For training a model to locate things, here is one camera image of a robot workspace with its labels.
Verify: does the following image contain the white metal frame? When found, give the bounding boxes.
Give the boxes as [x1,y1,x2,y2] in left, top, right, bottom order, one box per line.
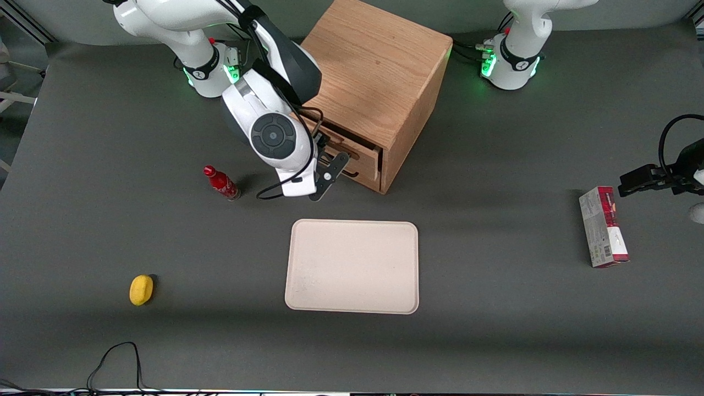
[0,36,36,108]

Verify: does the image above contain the cream plastic tray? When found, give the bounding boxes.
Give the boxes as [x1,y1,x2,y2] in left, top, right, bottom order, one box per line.
[284,219,420,315]

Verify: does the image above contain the wooden drawer cabinet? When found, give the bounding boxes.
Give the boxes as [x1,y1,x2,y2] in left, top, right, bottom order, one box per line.
[297,0,453,195]

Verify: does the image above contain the black cable at table edge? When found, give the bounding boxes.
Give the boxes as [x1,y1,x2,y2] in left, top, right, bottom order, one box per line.
[85,342,166,394]

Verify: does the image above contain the red soda bottle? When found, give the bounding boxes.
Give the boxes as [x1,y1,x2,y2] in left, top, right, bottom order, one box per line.
[203,165,241,202]

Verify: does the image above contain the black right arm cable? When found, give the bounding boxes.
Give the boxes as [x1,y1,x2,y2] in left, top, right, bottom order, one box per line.
[220,0,331,200]

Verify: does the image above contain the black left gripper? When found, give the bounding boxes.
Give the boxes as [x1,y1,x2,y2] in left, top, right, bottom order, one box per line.
[619,139,704,197]

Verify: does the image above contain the grey and red carton box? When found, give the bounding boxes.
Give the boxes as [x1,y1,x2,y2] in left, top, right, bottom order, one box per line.
[579,186,630,268]

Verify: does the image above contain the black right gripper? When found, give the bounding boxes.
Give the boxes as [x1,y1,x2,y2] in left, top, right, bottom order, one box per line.
[311,128,337,161]

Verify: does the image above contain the black left base cables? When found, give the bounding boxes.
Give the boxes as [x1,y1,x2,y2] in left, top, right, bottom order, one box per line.
[451,11,515,64]

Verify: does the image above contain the wooden drawer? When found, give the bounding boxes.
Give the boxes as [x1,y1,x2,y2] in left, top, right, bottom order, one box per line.
[330,159,384,193]
[316,118,384,172]

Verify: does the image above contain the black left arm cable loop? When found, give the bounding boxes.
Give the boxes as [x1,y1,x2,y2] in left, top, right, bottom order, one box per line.
[658,114,704,177]

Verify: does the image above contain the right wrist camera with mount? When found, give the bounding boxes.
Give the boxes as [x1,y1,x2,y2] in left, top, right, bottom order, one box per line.
[309,152,350,202]

